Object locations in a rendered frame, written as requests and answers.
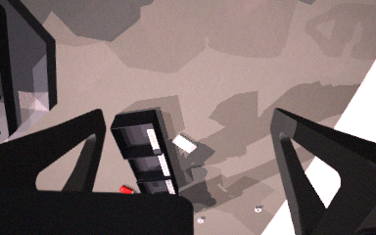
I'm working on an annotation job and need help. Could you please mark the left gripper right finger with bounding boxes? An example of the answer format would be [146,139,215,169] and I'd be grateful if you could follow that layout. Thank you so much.
[270,108,376,235]

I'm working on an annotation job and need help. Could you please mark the black three-compartment bin rack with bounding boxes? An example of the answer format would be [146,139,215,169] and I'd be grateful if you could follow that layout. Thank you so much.
[110,110,179,195]

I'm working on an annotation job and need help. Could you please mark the red usb stick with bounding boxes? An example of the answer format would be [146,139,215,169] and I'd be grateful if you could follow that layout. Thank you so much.
[119,185,136,193]

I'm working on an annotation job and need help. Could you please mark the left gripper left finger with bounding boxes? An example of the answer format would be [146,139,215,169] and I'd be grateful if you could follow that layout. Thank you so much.
[0,109,107,192]

